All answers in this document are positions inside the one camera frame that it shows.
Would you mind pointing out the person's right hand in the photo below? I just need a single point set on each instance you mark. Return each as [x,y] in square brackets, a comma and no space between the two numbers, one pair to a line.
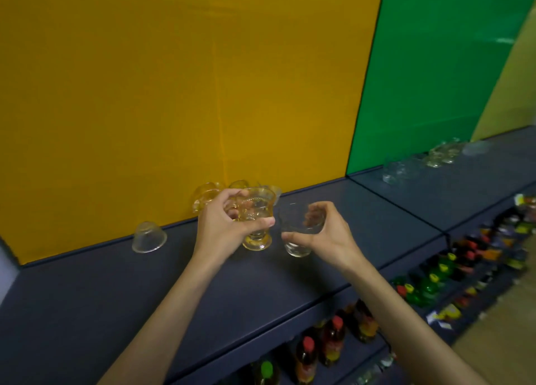
[335,242]

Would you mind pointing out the person's left hand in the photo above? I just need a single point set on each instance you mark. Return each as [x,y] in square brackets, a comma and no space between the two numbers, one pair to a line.
[213,234]

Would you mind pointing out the clear tumbler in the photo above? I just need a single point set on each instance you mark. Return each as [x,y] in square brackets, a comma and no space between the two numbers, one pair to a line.
[297,250]
[393,175]
[412,169]

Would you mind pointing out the cluster of glassware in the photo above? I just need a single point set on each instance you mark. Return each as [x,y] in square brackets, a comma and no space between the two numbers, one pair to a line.
[205,196]

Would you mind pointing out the person's left forearm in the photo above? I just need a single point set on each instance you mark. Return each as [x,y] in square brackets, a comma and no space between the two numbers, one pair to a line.
[167,326]

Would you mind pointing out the person's right forearm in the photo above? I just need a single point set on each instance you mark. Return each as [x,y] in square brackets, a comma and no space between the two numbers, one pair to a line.
[410,330]

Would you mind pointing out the group of red-capped bottles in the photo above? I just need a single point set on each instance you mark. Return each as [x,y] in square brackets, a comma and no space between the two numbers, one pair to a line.
[333,338]

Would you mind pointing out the group of green soda bottles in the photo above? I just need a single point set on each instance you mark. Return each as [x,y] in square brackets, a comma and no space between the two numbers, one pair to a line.
[427,286]

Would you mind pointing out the group of orange drink bottles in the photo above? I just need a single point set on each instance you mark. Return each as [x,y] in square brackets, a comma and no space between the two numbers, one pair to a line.
[490,255]

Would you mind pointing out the orange back panel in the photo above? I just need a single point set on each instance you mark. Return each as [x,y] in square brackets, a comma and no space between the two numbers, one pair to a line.
[167,83]

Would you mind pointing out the green back panel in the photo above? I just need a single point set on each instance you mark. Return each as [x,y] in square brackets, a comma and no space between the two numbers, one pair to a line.
[439,62]

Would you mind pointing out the pale yellow back panel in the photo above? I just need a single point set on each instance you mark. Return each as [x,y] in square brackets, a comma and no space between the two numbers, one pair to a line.
[515,95]

